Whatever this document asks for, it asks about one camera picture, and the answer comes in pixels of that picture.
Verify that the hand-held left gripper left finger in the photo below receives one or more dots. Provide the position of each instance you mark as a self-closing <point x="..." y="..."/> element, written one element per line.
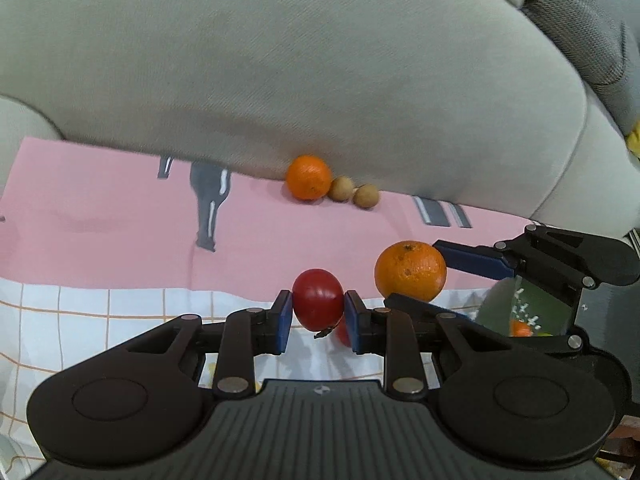
<point x="284" y="320"/>

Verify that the pink and white printed cloth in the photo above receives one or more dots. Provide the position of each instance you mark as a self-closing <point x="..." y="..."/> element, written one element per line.
<point x="100" y="210"/>

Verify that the houndstooth grey cushion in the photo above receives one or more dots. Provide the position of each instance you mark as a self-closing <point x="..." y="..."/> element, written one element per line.
<point x="590" y="25"/>

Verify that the beige fabric sofa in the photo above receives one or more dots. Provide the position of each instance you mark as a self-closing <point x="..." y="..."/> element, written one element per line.
<point x="300" y="60"/>

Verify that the red tomato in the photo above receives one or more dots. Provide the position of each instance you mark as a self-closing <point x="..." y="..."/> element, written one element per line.
<point x="342" y="336"/>
<point x="318" y="302"/>

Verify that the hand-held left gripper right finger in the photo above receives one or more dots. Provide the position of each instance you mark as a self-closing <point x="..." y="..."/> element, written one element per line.
<point x="352" y="325"/>

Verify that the small brown kiwi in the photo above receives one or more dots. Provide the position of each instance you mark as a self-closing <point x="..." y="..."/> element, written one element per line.
<point x="341" y="189"/>
<point x="366" y="196"/>

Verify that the green colander bowl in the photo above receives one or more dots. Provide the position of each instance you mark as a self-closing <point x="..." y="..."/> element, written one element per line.
<point x="500" y="305"/>

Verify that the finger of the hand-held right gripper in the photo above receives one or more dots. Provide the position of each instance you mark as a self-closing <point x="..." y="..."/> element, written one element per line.
<point x="420" y="305"/>
<point x="470" y="260"/>

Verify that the orange mandarin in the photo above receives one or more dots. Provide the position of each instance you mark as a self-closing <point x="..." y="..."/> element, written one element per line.
<point x="521" y="329"/>
<point x="410" y="270"/>
<point x="309" y="178"/>

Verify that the yellow cushion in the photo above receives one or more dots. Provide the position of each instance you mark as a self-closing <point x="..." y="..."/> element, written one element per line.
<point x="635" y="140"/>

